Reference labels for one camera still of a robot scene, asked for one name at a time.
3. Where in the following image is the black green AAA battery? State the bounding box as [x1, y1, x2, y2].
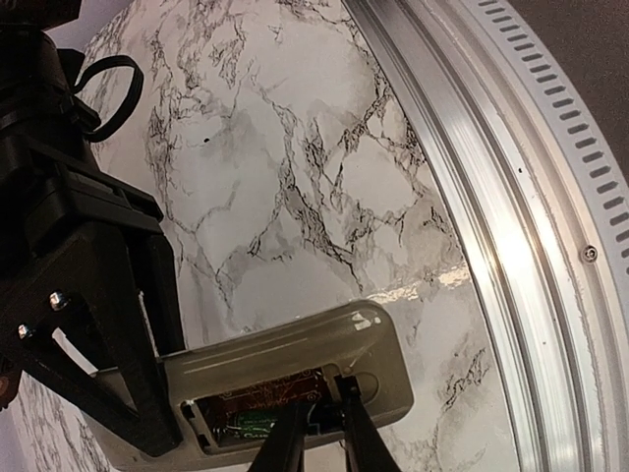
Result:
[211, 409, 279, 445]

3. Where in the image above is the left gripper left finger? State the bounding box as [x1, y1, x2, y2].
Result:
[250, 402, 308, 472]

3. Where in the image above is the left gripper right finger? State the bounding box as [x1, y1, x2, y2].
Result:
[336, 376, 393, 471]

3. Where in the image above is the front aluminium rail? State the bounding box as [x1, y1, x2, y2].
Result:
[347, 1, 628, 471]

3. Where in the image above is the white remote control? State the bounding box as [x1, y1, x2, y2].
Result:
[86, 300, 414, 471]

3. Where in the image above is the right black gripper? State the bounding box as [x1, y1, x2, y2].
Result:
[1, 137, 185, 457]

